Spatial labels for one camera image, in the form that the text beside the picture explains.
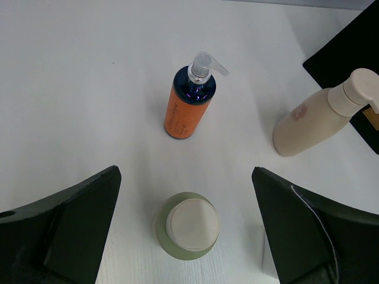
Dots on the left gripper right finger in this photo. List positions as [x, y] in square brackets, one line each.
[314, 239]

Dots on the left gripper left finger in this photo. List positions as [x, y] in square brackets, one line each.
[60, 238]

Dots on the beige pump bottle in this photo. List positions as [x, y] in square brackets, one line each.
[325, 113]

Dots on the black canvas bag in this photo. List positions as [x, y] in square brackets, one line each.
[356, 46]

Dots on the green frosted bottle beige cap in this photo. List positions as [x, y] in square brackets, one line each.
[186, 226]

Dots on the orange bottle blue pump top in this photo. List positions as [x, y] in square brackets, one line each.
[192, 90]

